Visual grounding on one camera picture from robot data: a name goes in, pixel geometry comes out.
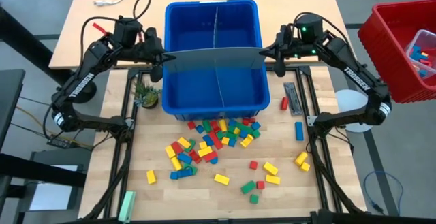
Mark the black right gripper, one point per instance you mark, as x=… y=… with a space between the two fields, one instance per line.
x=286 y=48

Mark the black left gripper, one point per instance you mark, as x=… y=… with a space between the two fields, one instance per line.
x=153 y=47

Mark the blue plastic bin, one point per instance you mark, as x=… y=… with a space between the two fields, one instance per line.
x=190 y=88

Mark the long green block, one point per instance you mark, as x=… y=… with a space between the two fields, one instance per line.
x=244 y=127

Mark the green arch block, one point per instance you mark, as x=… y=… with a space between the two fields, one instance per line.
x=193 y=167
x=191 y=145

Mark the green rectangular block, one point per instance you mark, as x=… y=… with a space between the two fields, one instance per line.
x=232 y=135
x=248 y=187
x=207 y=126

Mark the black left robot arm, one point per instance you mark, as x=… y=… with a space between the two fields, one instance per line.
x=85 y=57

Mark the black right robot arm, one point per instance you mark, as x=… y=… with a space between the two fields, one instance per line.
x=357 y=77

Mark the potted succulent plant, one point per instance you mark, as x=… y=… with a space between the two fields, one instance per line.
x=148 y=96

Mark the red rounded block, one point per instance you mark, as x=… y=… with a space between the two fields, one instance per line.
x=284 y=103

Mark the red cube block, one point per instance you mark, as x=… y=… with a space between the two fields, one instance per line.
x=260 y=184
x=253 y=164
x=191 y=125

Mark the red rectangular block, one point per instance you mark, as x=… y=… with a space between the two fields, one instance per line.
x=214 y=126
x=248 y=120
x=177 y=147
x=195 y=156
x=210 y=156

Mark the yellow rectangular block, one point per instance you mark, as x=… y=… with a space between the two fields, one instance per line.
x=151 y=176
x=247 y=141
x=205 y=151
x=184 y=142
x=270 y=168
x=221 y=179
x=223 y=125
x=272 y=179
x=170 y=151

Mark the white round stand base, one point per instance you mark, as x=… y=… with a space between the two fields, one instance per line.
x=347 y=105

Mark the blue half-round block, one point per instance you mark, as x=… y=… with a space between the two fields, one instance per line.
x=214 y=161

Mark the red plastic crate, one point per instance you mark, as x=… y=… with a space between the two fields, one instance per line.
x=381 y=47

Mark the blue arch block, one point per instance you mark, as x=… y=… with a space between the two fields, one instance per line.
x=185 y=173

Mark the small black electronics box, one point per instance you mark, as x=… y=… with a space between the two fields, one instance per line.
x=59 y=141

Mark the small blue toy block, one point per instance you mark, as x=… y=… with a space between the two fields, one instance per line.
x=417 y=53

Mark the black diagonal beam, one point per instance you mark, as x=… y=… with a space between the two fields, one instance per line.
x=20 y=36

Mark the mint green foam block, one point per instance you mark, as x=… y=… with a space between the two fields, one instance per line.
x=127 y=205

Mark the clear plastic container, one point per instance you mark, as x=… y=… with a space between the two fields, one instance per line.
x=427 y=40

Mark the black horizontal beam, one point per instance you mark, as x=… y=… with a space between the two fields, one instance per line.
x=34 y=171

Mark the grey cabinet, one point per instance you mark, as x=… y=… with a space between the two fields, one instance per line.
x=51 y=196

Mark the dark grey slotted rail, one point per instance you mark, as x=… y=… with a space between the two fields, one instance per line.
x=293 y=99

